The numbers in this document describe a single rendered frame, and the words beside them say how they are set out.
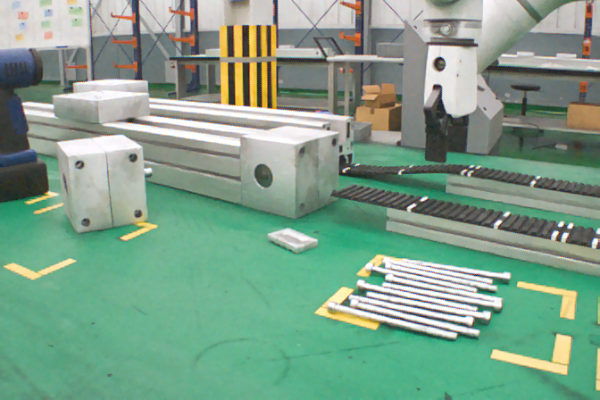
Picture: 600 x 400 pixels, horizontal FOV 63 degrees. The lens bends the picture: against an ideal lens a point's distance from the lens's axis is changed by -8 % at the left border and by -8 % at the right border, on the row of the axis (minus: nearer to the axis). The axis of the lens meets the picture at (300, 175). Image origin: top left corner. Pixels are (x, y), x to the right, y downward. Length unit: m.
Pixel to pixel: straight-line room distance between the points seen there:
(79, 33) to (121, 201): 5.72
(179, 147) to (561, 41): 7.65
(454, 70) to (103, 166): 0.47
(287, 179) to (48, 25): 6.02
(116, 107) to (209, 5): 9.73
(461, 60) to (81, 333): 0.57
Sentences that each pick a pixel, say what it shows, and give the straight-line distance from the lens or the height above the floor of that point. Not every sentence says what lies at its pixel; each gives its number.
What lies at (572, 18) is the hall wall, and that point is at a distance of 8.24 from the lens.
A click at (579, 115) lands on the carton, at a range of 5.51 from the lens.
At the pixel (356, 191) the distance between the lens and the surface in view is 0.66.
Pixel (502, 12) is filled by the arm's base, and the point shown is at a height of 1.06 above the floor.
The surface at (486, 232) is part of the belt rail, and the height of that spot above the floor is 0.80.
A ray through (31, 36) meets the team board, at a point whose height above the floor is 1.12.
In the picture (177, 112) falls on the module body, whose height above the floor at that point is 0.86.
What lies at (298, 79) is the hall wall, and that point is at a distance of 9.52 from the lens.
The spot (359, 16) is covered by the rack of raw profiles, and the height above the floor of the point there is 1.34.
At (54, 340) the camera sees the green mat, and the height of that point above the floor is 0.78.
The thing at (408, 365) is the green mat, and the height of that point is 0.78.
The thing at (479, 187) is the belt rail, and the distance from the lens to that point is 0.78.
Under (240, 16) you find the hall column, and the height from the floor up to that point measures 1.17.
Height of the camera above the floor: 1.00
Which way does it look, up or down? 15 degrees down
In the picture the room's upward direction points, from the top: straight up
